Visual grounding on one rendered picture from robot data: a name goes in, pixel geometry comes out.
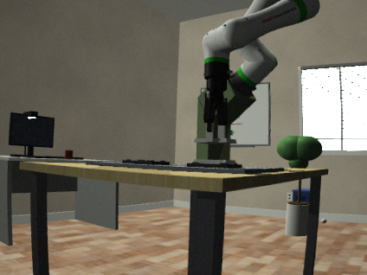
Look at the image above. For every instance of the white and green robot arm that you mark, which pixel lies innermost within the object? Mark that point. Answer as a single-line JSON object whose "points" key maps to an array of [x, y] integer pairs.
{"points": [[259, 61]]}

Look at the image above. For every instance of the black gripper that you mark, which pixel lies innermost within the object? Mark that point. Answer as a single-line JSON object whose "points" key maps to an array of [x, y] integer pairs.
{"points": [[217, 87]]}

